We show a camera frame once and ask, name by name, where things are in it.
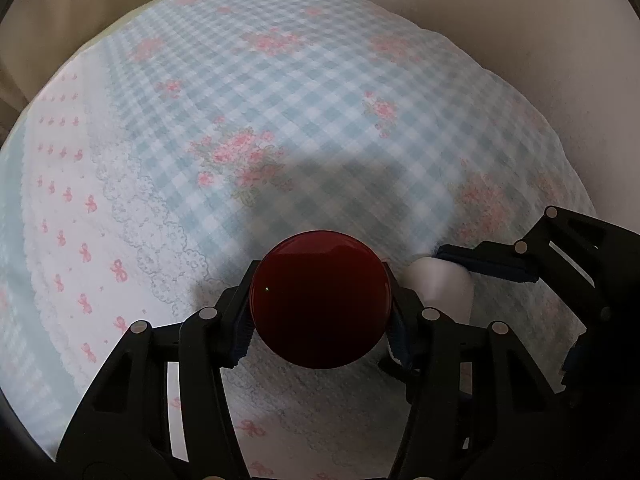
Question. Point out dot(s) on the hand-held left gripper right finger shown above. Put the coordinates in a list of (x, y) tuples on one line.
[(400, 345)]

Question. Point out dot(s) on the checked floral bedsheet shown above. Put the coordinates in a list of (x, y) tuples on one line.
[(250, 110)]

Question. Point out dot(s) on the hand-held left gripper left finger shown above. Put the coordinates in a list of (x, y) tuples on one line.
[(243, 325)]

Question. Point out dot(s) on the white cup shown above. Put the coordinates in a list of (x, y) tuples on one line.
[(440, 285)]

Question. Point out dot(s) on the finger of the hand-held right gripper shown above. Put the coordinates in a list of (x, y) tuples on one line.
[(572, 360), (500, 265)]

